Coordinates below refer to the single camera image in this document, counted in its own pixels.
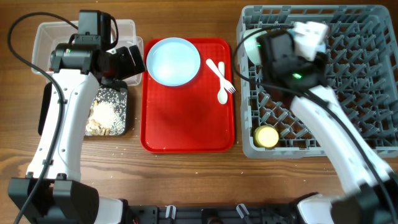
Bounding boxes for rice and food scraps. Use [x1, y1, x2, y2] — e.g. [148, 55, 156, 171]
[84, 88, 127, 136]

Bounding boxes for green bowl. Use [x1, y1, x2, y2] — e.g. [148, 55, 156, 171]
[244, 30, 267, 65]

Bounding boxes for yellow plastic cup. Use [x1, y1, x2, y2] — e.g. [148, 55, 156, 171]
[253, 126, 279, 148]

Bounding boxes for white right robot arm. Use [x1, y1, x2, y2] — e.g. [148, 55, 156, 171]
[251, 22, 397, 223]

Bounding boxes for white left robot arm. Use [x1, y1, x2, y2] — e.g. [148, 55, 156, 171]
[8, 10, 146, 223]

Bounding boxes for grey dishwasher rack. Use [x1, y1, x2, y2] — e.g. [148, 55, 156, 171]
[236, 5, 397, 159]

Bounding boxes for black tray bin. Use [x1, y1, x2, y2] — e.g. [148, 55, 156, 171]
[37, 80, 129, 138]

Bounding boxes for light blue plate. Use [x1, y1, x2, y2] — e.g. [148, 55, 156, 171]
[146, 37, 201, 86]

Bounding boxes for red plastic tray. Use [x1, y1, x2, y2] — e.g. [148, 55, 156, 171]
[140, 37, 235, 154]

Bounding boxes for clear plastic bin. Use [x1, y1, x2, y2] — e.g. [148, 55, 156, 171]
[32, 19, 144, 75]

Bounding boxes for white plastic spoon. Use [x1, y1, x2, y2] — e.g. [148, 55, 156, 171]
[218, 62, 228, 105]

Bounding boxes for white plastic fork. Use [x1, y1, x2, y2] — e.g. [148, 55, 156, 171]
[206, 58, 236, 93]

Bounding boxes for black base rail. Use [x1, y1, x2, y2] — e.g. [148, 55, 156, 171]
[71, 203, 346, 224]

